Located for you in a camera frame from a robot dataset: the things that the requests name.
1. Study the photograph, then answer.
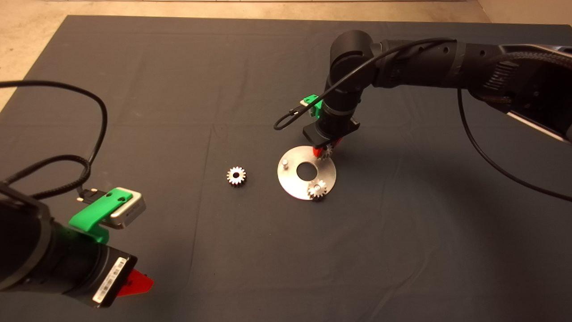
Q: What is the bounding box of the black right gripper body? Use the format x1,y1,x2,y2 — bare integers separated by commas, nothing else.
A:
303,112,361,149

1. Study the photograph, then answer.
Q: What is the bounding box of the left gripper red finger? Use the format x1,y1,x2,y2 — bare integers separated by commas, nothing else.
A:
117,270,154,297

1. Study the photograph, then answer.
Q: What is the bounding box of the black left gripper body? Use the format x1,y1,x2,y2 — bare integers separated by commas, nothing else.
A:
74,229,138,308

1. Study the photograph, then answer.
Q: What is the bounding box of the round metal carrier plate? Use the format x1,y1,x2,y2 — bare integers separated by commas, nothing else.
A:
277,145,336,201

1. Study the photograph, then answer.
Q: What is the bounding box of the dark grey table cloth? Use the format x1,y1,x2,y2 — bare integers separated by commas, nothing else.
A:
0,15,572,322

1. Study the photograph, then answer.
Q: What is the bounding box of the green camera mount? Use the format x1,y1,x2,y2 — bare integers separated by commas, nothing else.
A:
69,188,133,244
303,95,324,118

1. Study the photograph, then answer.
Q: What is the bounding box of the thin black camera cable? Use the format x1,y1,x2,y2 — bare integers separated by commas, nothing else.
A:
0,80,108,203
273,38,572,202

